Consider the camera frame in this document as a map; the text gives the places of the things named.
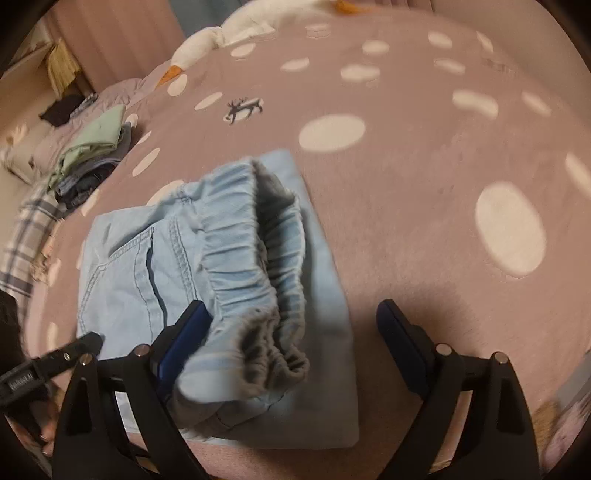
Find white plush goose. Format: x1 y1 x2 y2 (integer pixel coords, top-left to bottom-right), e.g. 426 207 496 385
157 0 375 88

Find folded dark jeans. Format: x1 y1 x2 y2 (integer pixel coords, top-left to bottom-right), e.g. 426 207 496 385
55 161 118 210

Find folded grey-blue garment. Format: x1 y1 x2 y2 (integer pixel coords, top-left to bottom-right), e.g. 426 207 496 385
60 122 134 195

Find person's left hand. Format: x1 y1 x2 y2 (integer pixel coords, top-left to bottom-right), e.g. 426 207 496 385
25 388 65 460

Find dark crumpled clothes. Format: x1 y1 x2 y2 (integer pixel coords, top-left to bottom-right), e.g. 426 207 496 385
38 93 95 129

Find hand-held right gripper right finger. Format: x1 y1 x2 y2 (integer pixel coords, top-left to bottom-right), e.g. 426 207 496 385
376 299 542 480

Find cartoon printed cloth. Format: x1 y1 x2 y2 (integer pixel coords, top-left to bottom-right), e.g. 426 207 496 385
28 219 63 284

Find yellow hanging cloth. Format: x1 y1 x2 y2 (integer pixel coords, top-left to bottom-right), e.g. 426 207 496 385
45 38 83 94

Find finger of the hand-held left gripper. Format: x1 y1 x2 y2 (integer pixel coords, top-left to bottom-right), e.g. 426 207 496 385
32 331 105 376

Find pink bedspread with white dots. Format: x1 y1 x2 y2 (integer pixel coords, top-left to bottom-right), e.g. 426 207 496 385
18 0 591 480

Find colourful printed item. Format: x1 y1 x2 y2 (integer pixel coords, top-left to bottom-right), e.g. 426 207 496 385
530 357 591 474

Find pink curtain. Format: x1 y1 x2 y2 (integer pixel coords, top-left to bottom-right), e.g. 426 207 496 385
44 0 190 95

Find stack of folded clothes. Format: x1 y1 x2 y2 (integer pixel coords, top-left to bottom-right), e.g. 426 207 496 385
50 104 127 185

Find light blue denim pants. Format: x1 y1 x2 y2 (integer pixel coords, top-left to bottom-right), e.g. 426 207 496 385
76 148 361 449

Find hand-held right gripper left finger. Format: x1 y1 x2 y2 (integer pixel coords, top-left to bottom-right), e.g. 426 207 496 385
52 300 215 480

